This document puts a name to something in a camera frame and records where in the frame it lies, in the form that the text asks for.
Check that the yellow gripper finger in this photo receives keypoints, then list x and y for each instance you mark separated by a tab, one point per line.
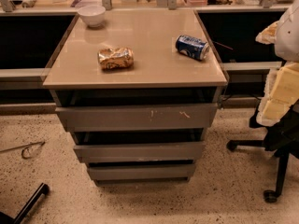
268	35
281	91

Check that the grey drawer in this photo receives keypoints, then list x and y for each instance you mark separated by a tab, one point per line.
141	172
136	117
140	152

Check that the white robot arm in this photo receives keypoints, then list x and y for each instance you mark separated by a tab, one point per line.
287	35

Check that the grey top drawer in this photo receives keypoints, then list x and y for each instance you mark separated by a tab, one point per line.
136	117

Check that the grey drawer cabinet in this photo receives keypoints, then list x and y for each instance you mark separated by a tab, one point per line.
159	76

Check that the grey bottom drawer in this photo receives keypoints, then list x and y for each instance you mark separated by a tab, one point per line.
141	172

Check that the black office chair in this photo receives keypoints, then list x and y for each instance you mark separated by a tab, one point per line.
283	140

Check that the blue soda can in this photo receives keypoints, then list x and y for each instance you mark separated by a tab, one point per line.
192	47

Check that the crushed gold can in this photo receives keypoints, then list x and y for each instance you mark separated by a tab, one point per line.
110	59

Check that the white bowl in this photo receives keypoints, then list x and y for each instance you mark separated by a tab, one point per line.
92	15

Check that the black chair leg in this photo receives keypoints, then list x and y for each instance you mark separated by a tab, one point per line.
43	189

